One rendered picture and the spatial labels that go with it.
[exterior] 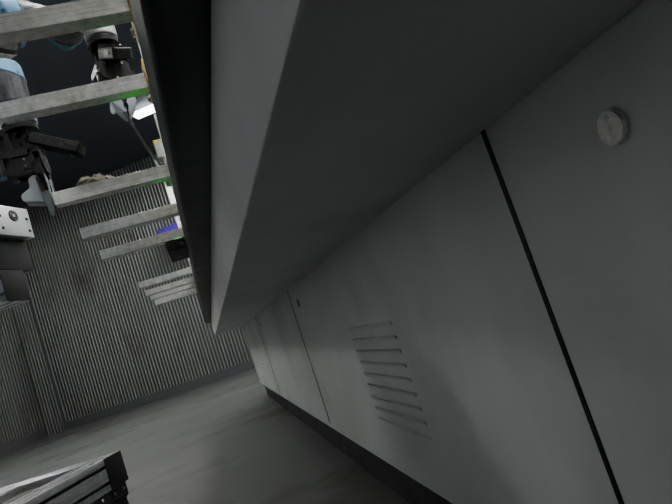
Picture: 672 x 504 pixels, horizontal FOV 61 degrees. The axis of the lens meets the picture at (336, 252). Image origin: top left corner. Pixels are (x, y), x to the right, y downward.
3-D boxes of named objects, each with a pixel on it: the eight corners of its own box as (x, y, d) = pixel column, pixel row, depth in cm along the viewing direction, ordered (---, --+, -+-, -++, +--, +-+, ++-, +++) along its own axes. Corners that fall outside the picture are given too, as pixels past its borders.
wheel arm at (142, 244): (102, 262, 172) (98, 249, 172) (104, 264, 175) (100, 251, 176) (241, 223, 183) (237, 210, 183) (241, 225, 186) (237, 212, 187)
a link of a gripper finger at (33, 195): (30, 221, 124) (18, 181, 125) (58, 214, 126) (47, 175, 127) (25, 218, 121) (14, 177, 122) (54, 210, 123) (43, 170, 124)
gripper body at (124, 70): (127, 96, 143) (114, 52, 144) (135, 79, 136) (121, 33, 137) (96, 98, 138) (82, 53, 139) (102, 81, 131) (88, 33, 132)
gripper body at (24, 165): (16, 188, 128) (2, 139, 130) (56, 179, 131) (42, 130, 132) (4, 179, 121) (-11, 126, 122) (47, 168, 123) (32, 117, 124)
